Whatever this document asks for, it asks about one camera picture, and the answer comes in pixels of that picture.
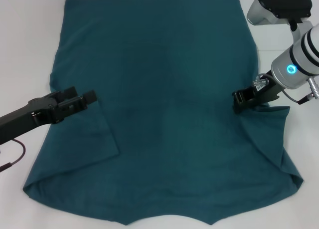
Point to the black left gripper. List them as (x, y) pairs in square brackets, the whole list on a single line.
[(20, 119)]

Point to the blue teal shirt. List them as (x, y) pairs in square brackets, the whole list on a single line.
[(162, 89)]

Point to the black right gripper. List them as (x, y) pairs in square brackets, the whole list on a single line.
[(268, 94)]

